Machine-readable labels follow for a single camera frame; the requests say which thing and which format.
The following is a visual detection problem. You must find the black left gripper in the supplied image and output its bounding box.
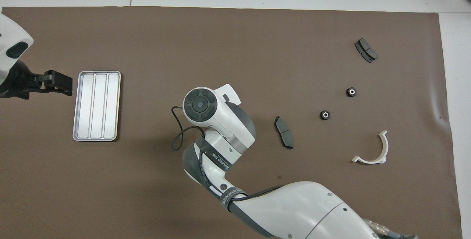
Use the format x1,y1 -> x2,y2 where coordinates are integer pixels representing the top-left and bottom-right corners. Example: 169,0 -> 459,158
0,59 -> 73,99

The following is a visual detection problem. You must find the silver metal tray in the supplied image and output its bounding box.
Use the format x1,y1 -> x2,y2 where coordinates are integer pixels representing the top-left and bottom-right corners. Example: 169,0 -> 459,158
72,71 -> 121,142

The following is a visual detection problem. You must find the brown paper table mat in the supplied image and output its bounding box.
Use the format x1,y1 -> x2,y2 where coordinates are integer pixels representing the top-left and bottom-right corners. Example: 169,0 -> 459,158
0,6 -> 463,239

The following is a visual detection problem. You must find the long dark grey brake pad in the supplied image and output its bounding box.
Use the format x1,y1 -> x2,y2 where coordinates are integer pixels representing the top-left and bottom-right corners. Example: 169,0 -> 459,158
274,116 -> 294,150

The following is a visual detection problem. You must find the short dark grey brake pad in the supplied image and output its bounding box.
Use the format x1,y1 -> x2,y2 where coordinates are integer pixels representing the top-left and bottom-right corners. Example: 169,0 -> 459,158
354,38 -> 378,63

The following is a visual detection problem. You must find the white curved plastic bracket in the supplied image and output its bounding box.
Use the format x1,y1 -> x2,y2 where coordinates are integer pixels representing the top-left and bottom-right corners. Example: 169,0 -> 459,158
351,130 -> 389,165

